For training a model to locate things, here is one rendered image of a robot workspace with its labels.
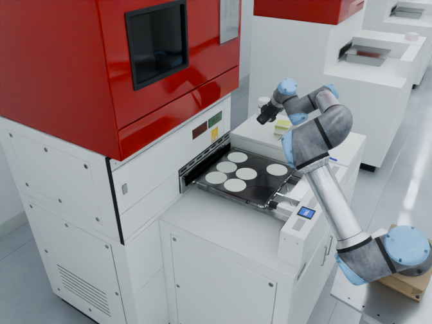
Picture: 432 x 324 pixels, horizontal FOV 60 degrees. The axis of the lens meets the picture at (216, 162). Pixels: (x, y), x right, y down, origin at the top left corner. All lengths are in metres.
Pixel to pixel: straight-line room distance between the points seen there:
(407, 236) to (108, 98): 0.98
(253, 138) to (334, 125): 0.78
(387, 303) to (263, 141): 0.93
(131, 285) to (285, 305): 0.65
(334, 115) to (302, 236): 0.44
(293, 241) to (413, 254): 0.39
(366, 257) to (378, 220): 1.89
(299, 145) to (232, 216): 0.56
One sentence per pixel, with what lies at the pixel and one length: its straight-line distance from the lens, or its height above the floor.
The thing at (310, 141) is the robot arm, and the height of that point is 1.31.
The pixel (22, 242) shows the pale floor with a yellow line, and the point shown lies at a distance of 3.04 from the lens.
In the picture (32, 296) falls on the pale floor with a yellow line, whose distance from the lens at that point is 2.65.
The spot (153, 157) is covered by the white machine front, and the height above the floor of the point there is 1.12.
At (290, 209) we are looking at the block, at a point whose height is 0.91.
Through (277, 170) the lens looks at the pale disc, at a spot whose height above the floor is 0.90.
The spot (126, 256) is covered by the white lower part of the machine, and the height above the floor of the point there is 0.76.
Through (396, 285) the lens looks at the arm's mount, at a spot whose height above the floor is 0.84.
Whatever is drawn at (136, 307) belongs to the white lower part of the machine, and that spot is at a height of 0.44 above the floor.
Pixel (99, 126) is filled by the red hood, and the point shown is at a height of 1.34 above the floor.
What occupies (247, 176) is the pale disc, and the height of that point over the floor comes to 0.90.
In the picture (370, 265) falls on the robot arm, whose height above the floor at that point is 1.03.
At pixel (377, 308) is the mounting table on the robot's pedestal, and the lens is 1.44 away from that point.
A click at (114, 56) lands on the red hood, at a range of 1.17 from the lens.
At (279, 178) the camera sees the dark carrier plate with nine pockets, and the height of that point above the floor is 0.90.
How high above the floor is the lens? 1.89
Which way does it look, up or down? 32 degrees down
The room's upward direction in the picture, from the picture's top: straight up
